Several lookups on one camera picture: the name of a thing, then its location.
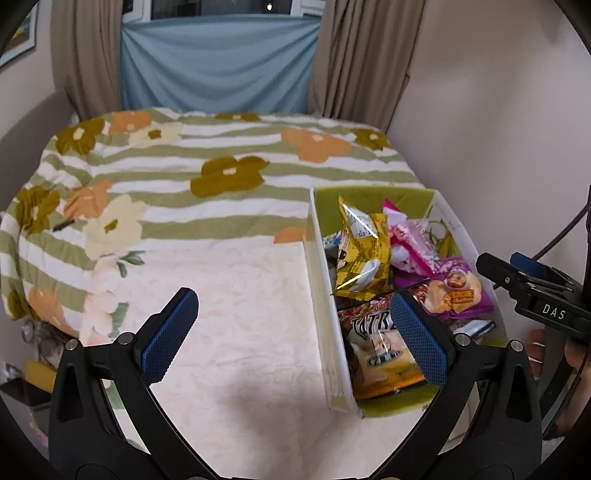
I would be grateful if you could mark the red black striped snack bag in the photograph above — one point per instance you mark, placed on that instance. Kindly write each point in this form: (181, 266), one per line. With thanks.
(362, 321)

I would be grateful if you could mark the cream orange snack bag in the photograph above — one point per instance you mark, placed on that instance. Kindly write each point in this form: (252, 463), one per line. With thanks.
(383, 365)

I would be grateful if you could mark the pink marshmallow bag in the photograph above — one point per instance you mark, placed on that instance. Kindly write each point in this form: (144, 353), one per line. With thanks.
(411, 250)

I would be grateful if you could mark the framed house picture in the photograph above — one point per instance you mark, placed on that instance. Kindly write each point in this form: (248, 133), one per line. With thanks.
(23, 39)

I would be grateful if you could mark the grey cartoon snack bag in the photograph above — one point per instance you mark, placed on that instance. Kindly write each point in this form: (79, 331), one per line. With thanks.
(475, 328)

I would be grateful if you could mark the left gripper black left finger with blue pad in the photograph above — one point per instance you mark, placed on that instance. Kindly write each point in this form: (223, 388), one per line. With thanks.
(105, 423)

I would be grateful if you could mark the green floral striped blanket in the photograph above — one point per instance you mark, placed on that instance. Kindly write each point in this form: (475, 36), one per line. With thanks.
(110, 190)

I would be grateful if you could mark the grey headboard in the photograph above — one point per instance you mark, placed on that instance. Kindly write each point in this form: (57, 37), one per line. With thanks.
(23, 144)

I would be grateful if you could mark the green cardboard box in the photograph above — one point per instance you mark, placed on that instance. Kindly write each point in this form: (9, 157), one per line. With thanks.
(450, 239)

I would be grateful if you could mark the gold foil snack bag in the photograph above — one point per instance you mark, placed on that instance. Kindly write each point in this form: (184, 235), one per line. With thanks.
(364, 254)

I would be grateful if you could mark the person's right hand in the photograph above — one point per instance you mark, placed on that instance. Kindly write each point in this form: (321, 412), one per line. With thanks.
(574, 354)

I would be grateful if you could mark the right beige curtain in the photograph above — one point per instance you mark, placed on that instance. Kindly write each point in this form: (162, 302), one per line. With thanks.
(363, 59)

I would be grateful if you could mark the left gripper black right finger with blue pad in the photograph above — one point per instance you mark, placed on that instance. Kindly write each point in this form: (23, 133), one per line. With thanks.
(485, 420)

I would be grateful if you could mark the yellow box on floor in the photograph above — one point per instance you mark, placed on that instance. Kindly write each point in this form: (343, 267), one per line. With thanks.
(39, 375)

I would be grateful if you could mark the window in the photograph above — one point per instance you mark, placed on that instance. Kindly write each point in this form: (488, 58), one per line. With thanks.
(148, 10)

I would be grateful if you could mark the blue cloth under window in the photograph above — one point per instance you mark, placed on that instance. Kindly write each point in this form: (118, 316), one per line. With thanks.
(219, 64)

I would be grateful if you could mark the purple snack bag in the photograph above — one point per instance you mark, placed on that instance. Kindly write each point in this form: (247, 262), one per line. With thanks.
(454, 292)

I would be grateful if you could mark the white floral tray table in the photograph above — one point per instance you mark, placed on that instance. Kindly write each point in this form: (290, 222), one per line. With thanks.
(247, 387)

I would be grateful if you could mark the cream blue snack bag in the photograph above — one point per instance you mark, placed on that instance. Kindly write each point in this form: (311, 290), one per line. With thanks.
(333, 244)

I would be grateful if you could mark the beige curtain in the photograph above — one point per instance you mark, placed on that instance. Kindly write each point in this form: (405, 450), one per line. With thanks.
(85, 38)
(363, 59)

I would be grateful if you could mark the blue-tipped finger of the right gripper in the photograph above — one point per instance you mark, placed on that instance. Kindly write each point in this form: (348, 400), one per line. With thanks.
(535, 269)

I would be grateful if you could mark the left beige curtain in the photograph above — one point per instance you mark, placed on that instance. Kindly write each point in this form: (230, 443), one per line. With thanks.
(85, 38)

